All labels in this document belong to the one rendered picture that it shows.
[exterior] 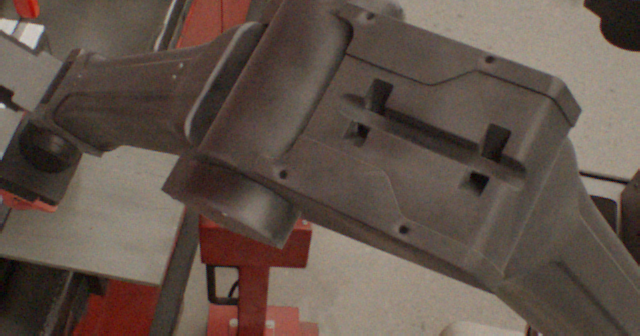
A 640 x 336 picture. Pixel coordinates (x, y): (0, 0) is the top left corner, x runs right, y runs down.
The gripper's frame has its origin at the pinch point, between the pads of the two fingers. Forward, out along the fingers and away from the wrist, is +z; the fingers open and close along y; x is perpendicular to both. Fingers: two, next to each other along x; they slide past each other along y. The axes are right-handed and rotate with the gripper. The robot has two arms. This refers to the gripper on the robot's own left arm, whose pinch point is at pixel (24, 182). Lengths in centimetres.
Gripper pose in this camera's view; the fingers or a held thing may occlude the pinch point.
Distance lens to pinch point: 91.4
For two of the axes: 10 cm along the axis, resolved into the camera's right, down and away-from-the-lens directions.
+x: 8.2, 4.4, 3.6
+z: -5.4, 4.0, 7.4
